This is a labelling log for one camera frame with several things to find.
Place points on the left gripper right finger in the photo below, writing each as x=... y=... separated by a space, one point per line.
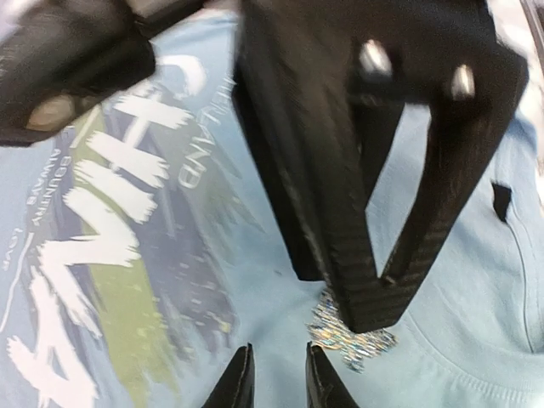
x=324 y=386

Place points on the light blue printed t-shirt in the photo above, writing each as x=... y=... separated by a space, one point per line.
x=139 y=252

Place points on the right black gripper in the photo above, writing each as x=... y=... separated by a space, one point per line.
x=419 y=51

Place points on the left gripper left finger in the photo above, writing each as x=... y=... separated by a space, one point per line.
x=235 y=388

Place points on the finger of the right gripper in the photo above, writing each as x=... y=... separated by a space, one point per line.
x=463 y=135
x=319 y=139

